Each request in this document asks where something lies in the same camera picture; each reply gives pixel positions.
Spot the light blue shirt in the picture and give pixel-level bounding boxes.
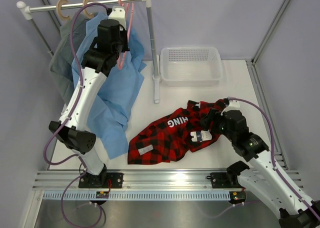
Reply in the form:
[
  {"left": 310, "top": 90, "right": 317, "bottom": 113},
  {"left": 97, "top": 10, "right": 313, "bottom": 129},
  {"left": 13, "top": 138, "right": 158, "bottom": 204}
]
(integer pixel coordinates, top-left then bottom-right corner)
[{"left": 87, "top": 28, "right": 146, "bottom": 159}]

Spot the grey shirt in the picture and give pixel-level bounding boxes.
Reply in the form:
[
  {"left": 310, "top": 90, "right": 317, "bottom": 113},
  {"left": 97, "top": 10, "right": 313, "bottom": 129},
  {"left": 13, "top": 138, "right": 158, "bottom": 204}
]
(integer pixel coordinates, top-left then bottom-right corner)
[{"left": 49, "top": 14, "right": 88, "bottom": 105}]

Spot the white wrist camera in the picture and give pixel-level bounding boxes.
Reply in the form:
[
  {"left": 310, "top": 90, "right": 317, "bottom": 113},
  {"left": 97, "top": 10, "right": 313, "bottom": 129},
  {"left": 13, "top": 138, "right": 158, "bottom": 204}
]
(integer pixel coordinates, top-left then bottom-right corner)
[
  {"left": 222, "top": 97, "right": 240, "bottom": 113},
  {"left": 108, "top": 6, "right": 127, "bottom": 31}
]

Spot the pink plastic hanger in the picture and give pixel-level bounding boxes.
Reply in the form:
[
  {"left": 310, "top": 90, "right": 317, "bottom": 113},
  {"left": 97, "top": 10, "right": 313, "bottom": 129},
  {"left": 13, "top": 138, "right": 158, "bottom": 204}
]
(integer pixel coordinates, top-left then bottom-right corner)
[{"left": 117, "top": 0, "right": 135, "bottom": 70}]

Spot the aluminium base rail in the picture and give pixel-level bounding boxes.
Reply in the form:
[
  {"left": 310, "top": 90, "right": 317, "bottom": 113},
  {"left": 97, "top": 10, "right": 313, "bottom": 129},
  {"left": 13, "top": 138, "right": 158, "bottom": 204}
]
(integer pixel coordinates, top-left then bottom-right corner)
[{"left": 32, "top": 169, "right": 306, "bottom": 190}]

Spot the wooden hanger right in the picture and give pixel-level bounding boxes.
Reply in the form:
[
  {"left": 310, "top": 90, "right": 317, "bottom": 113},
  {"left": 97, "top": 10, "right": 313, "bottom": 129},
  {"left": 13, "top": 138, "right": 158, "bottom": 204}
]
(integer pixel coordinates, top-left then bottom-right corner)
[{"left": 82, "top": 0, "right": 94, "bottom": 19}]

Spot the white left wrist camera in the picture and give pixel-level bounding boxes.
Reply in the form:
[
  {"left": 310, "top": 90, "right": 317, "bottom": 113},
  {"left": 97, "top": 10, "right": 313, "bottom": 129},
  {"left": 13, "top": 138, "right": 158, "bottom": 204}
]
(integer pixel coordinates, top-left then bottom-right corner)
[{"left": 108, "top": 6, "right": 127, "bottom": 31}]

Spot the red black plaid shirt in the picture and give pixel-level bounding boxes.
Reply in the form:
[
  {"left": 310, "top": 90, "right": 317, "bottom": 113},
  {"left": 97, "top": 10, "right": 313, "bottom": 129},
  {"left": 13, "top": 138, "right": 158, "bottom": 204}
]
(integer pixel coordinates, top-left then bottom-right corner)
[{"left": 127, "top": 99, "right": 226, "bottom": 165}]

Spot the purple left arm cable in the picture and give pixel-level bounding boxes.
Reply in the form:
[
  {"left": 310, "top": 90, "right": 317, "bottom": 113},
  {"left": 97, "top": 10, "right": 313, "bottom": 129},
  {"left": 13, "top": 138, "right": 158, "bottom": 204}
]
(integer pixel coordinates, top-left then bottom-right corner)
[{"left": 43, "top": 1, "right": 111, "bottom": 228}]

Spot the wooden hanger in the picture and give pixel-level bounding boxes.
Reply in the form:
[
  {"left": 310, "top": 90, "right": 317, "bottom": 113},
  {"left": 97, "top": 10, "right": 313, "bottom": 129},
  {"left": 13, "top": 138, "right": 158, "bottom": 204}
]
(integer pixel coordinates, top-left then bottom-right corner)
[
  {"left": 82, "top": 0, "right": 94, "bottom": 19},
  {"left": 56, "top": 0, "right": 72, "bottom": 21}
]

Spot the aluminium frame post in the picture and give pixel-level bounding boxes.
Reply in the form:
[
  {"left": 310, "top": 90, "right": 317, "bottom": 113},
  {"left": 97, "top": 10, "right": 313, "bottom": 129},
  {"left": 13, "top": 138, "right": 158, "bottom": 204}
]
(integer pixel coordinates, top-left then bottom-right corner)
[
  {"left": 40, "top": 0, "right": 61, "bottom": 32},
  {"left": 245, "top": 0, "right": 293, "bottom": 170}
]

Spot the white metal clothes rack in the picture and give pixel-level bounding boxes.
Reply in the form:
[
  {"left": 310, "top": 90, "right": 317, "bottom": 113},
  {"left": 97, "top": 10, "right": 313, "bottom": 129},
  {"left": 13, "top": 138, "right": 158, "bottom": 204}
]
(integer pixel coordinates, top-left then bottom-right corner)
[{"left": 16, "top": 0, "right": 162, "bottom": 104}]

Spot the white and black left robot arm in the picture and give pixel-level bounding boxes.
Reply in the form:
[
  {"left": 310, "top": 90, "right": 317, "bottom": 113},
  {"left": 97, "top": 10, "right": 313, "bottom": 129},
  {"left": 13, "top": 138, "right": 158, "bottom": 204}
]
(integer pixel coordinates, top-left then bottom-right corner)
[{"left": 49, "top": 18, "right": 129, "bottom": 188}]

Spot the aluminium frame post right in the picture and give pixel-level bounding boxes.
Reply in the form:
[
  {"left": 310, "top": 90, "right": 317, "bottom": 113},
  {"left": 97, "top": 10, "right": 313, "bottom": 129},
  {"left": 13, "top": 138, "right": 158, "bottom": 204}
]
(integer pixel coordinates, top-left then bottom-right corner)
[{"left": 245, "top": 0, "right": 293, "bottom": 170}]

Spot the wooden hanger left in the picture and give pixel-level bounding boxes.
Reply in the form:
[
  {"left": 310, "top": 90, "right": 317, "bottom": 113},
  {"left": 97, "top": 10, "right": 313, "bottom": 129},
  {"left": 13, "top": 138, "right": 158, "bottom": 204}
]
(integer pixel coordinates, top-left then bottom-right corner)
[{"left": 56, "top": 0, "right": 72, "bottom": 21}]

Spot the aluminium frame post left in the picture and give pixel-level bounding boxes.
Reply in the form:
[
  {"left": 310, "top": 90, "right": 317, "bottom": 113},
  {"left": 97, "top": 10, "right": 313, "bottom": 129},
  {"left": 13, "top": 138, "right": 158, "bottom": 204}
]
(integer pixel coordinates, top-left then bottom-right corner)
[{"left": 40, "top": 0, "right": 61, "bottom": 32}]

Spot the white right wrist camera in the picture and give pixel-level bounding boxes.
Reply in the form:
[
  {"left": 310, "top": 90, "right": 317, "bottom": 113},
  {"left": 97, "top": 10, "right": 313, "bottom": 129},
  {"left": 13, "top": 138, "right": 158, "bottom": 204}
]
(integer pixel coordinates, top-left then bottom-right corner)
[{"left": 222, "top": 97, "right": 240, "bottom": 113}]

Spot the white plastic basket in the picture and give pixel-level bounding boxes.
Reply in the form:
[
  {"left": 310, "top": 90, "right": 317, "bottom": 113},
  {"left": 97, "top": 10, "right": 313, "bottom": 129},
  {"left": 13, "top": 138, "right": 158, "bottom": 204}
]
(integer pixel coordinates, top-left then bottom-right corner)
[{"left": 159, "top": 46, "right": 224, "bottom": 87}]

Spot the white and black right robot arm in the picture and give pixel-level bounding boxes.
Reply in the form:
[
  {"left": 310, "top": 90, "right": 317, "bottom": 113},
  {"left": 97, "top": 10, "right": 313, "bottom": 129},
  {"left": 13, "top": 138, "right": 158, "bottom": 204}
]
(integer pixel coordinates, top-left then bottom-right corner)
[{"left": 201, "top": 109, "right": 320, "bottom": 228}]

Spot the white slotted cable duct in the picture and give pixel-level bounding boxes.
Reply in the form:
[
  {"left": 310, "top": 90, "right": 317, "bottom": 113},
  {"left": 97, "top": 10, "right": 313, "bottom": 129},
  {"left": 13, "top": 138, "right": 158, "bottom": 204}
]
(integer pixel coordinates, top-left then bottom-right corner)
[{"left": 42, "top": 190, "right": 231, "bottom": 201}]

